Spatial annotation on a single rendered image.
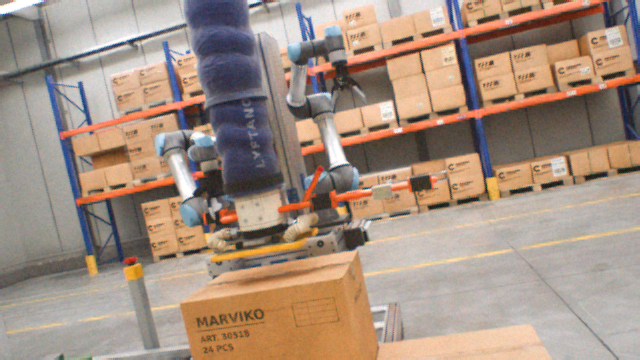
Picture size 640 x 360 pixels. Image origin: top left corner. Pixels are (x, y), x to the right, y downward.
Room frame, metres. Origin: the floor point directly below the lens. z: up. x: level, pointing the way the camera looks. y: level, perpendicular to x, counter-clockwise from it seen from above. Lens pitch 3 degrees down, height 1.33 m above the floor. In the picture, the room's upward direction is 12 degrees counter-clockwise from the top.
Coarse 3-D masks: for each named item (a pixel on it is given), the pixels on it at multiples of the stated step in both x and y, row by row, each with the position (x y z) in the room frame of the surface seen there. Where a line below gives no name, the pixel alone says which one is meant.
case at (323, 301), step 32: (320, 256) 1.97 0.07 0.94; (352, 256) 1.84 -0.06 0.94; (224, 288) 1.76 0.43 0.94; (256, 288) 1.66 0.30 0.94; (288, 288) 1.60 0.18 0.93; (320, 288) 1.58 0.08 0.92; (352, 288) 1.67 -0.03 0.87; (192, 320) 1.68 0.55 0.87; (224, 320) 1.65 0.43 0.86; (256, 320) 1.63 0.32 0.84; (288, 320) 1.60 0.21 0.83; (320, 320) 1.58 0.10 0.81; (352, 320) 1.56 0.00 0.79; (192, 352) 1.68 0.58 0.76; (224, 352) 1.66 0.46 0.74; (256, 352) 1.63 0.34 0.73; (288, 352) 1.61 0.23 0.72; (320, 352) 1.59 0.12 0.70; (352, 352) 1.56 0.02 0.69
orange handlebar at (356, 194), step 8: (392, 184) 1.72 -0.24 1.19; (400, 184) 1.67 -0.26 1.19; (352, 192) 1.71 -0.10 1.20; (360, 192) 1.70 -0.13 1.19; (368, 192) 1.69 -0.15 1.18; (336, 200) 1.72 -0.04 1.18; (344, 200) 1.72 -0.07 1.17; (352, 200) 1.71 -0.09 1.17; (280, 208) 1.77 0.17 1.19; (288, 208) 1.76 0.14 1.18; (296, 208) 1.75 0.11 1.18; (304, 208) 1.75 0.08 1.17; (224, 216) 2.11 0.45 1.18; (232, 216) 1.82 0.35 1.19
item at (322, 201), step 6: (330, 192) 1.71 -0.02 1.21; (312, 198) 1.72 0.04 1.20; (318, 198) 1.71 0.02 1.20; (324, 198) 1.71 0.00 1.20; (330, 198) 1.71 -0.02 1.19; (312, 204) 1.73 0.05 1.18; (318, 204) 1.72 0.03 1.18; (324, 204) 1.71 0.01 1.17; (330, 204) 1.71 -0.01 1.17; (336, 204) 1.75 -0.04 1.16; (312, 210) 1.73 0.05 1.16; (318, 210) 1.72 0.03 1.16
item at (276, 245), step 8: (272, 240) 1.70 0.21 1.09; (280, 240) 1.73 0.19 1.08; (296, 240) 1.69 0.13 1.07; (304, 240) 1.70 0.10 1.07; (240, 248) 1.73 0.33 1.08; (248, 248) 1.70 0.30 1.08; (256, 248) 1.69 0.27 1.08; (264, 248) 1.67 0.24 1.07; (272, 248) 1.66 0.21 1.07; (280, 248) 1.65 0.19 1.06; (288, 248) 1.65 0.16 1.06; (216, 256) 1.71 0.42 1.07; (224, 256) 1.70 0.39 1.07; (232, 256) 1.69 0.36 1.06; (240, 256) 1.69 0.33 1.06; (248, 256) 1.68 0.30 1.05
